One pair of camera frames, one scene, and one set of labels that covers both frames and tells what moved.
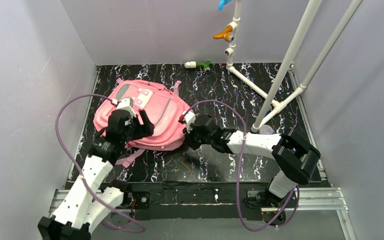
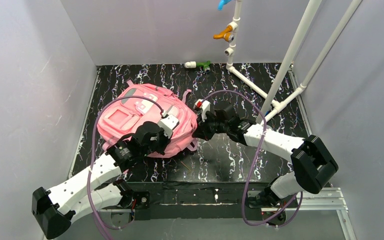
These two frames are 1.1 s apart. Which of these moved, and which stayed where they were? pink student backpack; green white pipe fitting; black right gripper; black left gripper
Moved: black left gripper; black right gripper
Stayed: green white pipe fitting; pink student backpack
